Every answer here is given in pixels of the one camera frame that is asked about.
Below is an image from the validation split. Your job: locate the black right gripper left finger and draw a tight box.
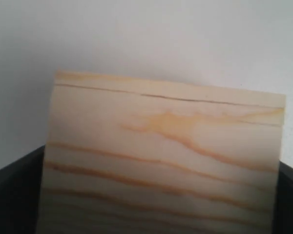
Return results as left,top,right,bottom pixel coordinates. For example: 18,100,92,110
0,146,45,234

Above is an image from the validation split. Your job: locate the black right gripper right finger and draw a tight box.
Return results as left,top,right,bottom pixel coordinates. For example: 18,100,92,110
274,162,293,234

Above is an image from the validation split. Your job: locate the light wooden block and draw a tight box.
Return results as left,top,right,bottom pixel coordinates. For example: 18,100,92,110
37,72,286,234

